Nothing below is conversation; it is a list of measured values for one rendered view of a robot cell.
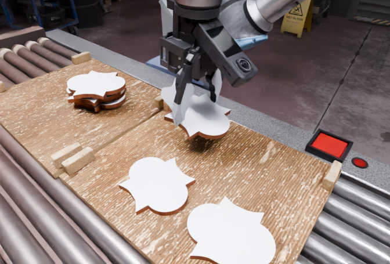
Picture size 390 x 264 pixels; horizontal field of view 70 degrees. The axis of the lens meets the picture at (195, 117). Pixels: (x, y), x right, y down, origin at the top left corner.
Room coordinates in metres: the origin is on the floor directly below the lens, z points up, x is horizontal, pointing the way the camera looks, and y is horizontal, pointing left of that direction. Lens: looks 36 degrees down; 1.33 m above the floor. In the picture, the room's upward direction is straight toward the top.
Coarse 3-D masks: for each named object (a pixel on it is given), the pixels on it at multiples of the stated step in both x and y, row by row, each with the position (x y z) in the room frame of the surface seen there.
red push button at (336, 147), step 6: (318, 138) 0.47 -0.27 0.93; (324, 138) 0.47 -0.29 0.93; (330, 138) 0.47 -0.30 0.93; (312, 144) 0.45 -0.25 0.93; (318, 144) 0.45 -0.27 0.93; (324, 144) 0.45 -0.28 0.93; (330, 144) 0.45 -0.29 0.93; (336, 144) 0.45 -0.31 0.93; (342, 144) 0.45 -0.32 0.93; (324, 150) 0.43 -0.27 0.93; (330, 150) 0.43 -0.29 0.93; (336, 150) 0.43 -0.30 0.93; (342, 150) 0.43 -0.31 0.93; (336, 156) 0.42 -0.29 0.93
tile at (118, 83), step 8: (72, 80) 0.60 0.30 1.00; (80, 80) 0.60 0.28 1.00; (88, 80) 0.60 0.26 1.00; (96, 80) 0.60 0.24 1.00; (104, 80) 0.60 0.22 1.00; (112, 80) 0.60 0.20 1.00; (120, 80) 0.60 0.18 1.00; (72, 88) 0.56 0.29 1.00; (80, 88) 0.56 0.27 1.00; (88, 88) 0.56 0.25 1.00; (96, 88) 0.56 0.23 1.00; (104, 88) 0.56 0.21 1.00; (112, 88) 0.56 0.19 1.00; (120, 88) 0.57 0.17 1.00; (80, 96) 0.54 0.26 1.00; (88, 96) 0.54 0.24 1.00; (96, 96) 0.54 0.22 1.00; (104, 96) 0.54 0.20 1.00
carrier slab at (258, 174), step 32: (160, 128) 0.50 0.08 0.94; (96, 160) 0.40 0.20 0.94; (128, 160) 0.40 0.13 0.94; (192, 160) 0.40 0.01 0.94; (224, 160) 0.40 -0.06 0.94; (256, 160) 0.40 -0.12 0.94; (288, 160) 0.40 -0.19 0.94; (96, 192) 0.32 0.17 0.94; (192, 192) 0.32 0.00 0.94; (224, 192) 0.32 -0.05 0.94; (256, 192) 0.32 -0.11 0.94; (288, 192) 0.32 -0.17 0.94; (320, 192) 0.32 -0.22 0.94; (128, 224) 0.26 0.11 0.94; (160, 224) 0.26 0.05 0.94; (288, 224) 0.26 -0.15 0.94; (160, 256) 0.20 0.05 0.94; (288, 256) 0.20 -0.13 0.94
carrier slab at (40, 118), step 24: (72, 72) 0.78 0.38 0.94; (120, 72) 0.78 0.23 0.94; (0, 96) 0.64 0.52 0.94; (24, 96) 0.64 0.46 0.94; (48, 96) 0.64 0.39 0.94; (144, 96) 0.64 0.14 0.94; (0, 120) 0.53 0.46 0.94; (24, 120) 0.53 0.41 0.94; (48, 120) 0.53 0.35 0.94; (72, 120) 0.53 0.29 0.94; (96, 120) 0.53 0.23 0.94; (120, 120) 0.53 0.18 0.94; (144, 120) 0.53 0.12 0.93; (24, 144) 0.44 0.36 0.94; (48, 144) 0.44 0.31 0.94; (96, 144) 0.44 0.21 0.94; (48, 168) 0.37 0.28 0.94
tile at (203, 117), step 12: (192, 96) 0.49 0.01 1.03; (204, 96) 0.50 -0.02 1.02; (192, 108) 0.45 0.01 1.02; (204, 108) 0.46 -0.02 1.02; (216, 108) 0.46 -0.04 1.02; (168, 120) 0.42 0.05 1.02; (192, 120) 0.42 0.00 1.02; (204, 120) 0.42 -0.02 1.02; (216, 120) 0.43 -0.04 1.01; (228, 120) 0.43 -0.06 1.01; (192, 132) 0.39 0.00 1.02; (204, 132) 0.39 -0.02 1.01; (216, 132) 0.39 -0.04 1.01
